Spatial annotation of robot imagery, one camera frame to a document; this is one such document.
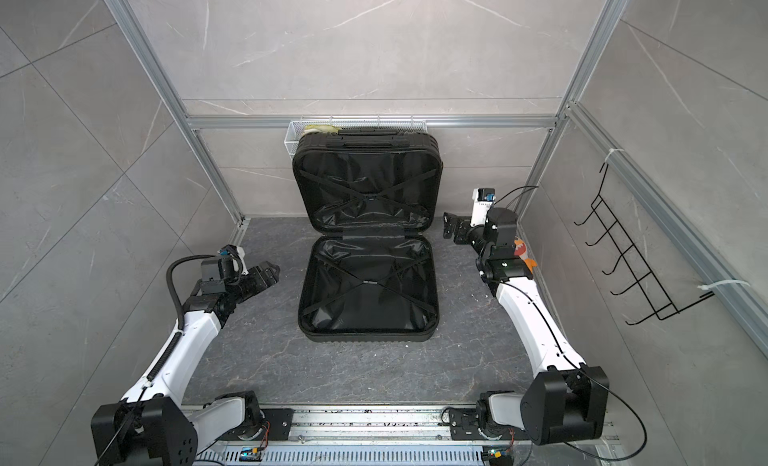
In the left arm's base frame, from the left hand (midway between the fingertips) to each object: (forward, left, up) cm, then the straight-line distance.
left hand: (269, 269), depth 84 cm
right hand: (+7, -55, +14) cm, 57 cm away
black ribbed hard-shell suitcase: (+19, -28, +8) cm, 35 cm away
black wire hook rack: (-23, -88, +16) cm, 93 cm away
